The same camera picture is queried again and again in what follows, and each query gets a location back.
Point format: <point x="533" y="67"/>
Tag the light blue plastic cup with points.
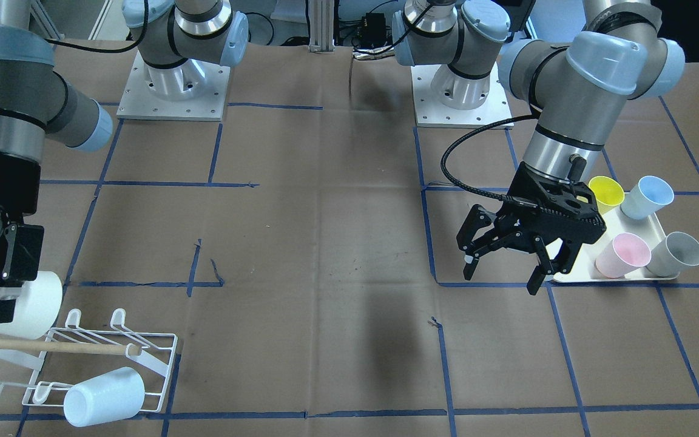
<point x="113" y="396"/>

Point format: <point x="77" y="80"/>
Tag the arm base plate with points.
<point x="195" y="91"/>
<point x="443" y="99"/>

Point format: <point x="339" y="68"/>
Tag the yellow plastic cup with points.
<point x="608" y="193"/>

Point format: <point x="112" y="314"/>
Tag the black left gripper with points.
<point x="512" y="229"/>

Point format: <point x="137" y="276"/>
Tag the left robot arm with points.
<point x="575" y="91"/>

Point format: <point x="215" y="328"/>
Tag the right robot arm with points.
<point x="177" y="42"/>

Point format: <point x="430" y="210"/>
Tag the pale green plastic cup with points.
<point x="37" y="305"/>

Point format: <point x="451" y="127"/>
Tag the grey plastic cup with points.
<point x="677" y="252"/>

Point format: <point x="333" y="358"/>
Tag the pink plastic cup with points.
<point x="627" y="252"/>

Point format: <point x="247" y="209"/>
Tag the white wire cup rack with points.
<point x="70" y="354"/>

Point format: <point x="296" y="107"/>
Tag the aluminium frame post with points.
<point x="321" y="22"/>

